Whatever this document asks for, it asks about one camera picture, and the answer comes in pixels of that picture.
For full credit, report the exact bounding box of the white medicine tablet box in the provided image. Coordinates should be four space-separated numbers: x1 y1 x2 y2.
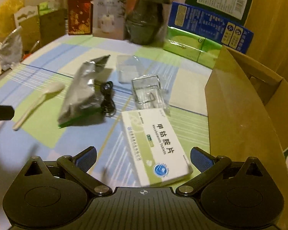
121 108 193 187

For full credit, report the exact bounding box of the yellow plastic bag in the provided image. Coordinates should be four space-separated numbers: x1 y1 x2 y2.
0 0 25 39

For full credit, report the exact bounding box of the black cable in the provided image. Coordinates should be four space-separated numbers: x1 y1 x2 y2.
99 80 117 117

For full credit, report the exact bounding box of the brown cardboard box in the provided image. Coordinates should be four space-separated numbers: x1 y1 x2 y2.
205 47 288 229

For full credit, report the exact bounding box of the blue product box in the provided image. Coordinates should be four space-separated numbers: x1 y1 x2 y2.
168 2 254 54

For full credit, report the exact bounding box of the crumpled silver foil bag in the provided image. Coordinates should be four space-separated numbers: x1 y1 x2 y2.
0 26 23 71

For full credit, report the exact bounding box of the white plastic spoon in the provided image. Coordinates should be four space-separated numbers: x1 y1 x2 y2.
12 82 65 131

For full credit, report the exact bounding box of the red gold gift box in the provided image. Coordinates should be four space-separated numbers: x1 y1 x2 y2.
67 0 93 35

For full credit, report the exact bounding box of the silver foil pouch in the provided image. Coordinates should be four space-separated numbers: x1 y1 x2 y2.
58 55 110 128

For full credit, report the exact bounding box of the checked tablecloth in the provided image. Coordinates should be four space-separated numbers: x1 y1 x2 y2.
0 34 213 230

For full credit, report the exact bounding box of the brown paper gift bag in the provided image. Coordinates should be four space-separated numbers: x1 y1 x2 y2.
14 1 66 53

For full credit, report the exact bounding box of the clear plastic clamshell with clip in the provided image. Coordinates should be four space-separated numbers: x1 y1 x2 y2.
131 74 170 114

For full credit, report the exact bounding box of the white appliance product box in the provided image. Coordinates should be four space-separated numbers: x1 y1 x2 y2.
91 0 128 40

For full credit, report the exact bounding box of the clear flat plastic tray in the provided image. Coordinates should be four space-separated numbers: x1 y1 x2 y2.
116 55 145 84

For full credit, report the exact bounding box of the light green tissue pack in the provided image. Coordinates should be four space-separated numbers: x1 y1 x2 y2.
163 26 222 69

